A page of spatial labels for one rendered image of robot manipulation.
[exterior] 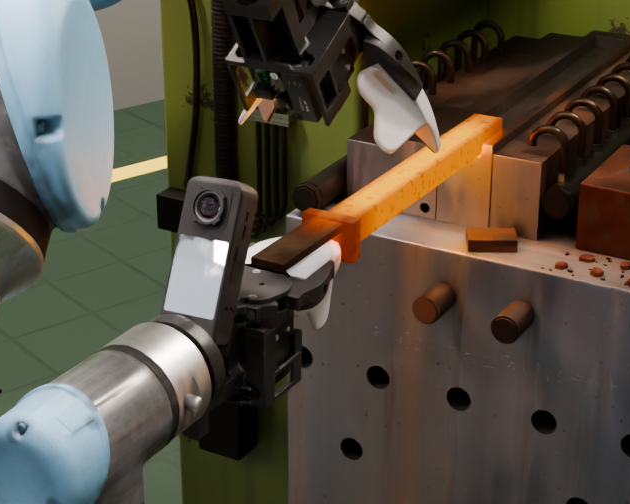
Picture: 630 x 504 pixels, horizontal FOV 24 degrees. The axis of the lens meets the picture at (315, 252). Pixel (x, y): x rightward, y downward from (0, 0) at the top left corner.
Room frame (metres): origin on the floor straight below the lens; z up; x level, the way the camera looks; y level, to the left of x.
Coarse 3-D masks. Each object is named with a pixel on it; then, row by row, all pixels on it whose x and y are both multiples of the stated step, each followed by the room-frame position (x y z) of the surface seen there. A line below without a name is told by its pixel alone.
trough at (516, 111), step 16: (592, 48) 1.61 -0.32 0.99; (608, 48) 1.61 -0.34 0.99; (560, 64) 1.52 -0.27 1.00; (576, 64) 1.55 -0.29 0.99; (544, 80) 1.48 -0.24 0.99; (560, 80) 1.50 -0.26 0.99; (512, 96) 1.41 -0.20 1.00; (528, 96) 1.44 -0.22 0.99; (544, 96) 1.44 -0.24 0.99; (496, 112) 1.37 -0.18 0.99; (512, 112) 1.39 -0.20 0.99
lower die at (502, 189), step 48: (528, 48) 1.60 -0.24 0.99; (576, 48) 1.57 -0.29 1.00; (624, 48) 1.58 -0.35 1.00; (432, 96) 1.46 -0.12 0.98; (480, 96) 1.43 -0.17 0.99; (576, 96) 1.42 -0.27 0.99; (624, 96) 1.43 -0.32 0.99; (576, 144) 1.31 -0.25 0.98; (432, 192) 1.28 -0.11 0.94; (480, 192) 1.26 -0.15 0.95; (528, 192) 1.24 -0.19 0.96
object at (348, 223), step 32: (480, 128) 1.28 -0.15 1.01; (416, 160) 1.19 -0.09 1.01; (448, 160) 1.20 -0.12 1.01; (384, 192) 1.11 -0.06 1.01; (416, 192) 1.15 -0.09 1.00; (320, 224) 1.03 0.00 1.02; (352, 224) 1.03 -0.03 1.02; (256, 256) 0.97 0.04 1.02; (288, 256) 0.97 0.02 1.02; (352, 256) 1.03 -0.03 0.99
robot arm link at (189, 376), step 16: (128, 336) 0.83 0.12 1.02; (144, 336) 0.83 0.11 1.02; (160, 336) 0.83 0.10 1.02; (176, 336) 0.84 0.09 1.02; (144, 352) 0.81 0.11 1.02; (160, 352) 0.82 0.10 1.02; (176, 352) 0.82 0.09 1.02; (192, 352) 0.83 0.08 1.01; (160, 368) 0.80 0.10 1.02; (176, 368) 0.81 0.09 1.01; (192, 368) 0.82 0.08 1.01; (176, 384) 0.80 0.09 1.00; (192, 384) 0.82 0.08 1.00; (208, 384) 0.83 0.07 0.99; (192, 400) 0.81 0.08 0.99; (208, 400) 0.83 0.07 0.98; (192, 416) 0.82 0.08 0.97; (176, 432) 0.80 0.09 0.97
